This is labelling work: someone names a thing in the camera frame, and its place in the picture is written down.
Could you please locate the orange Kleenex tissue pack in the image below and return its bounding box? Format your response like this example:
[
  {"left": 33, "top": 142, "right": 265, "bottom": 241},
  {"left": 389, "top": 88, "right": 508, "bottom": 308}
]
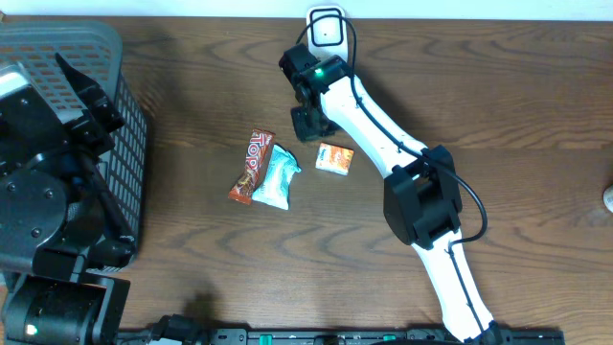
[{"left": 315, "top": 143, "right": 354, "bottom": 175}]

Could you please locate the red white snack packet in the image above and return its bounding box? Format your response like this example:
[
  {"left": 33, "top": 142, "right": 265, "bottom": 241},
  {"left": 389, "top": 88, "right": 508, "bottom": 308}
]
[{"left": 228, "top": 128, "right": 275, "bottom": 205}]

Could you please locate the teal white wipes packet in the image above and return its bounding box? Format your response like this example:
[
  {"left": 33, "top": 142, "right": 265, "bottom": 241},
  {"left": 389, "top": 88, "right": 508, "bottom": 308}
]
[{"left": 252, "top": 144, "right": 302, "bottom": 211}]

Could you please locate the green lid white jar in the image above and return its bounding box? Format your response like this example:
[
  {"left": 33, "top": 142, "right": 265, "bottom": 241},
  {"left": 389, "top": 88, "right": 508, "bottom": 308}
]
[{"left": 602, "top": 186, "right": 613, "bottom": 213}]

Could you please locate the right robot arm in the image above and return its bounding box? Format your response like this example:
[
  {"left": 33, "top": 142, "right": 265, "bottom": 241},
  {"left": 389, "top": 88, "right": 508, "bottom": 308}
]
[{"left": 279, "top": 43, "right": 502, "bottom": 344}]

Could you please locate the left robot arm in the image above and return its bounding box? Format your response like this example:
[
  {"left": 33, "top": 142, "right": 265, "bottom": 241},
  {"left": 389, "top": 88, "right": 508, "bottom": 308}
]
[{"left": 1, "top": 58, "right": 136, "bottom": 344}]

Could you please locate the white barcode scanner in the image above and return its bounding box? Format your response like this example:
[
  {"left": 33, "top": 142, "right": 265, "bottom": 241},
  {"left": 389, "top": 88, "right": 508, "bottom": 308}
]
[{"left": 306, "top": 5, "right": 349, "bottom": 61}]

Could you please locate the grey plastic mesh basket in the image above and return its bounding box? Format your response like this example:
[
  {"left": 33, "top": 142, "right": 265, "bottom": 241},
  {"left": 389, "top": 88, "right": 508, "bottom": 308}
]
[{"left": 1, "top": 21, "right": 148, "bottom": 249}]

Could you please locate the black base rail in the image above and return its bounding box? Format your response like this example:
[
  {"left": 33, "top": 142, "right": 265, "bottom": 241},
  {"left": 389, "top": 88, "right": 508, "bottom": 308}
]
[{"left": 117, "top": 313, "right": 566, "bottom": 345}]

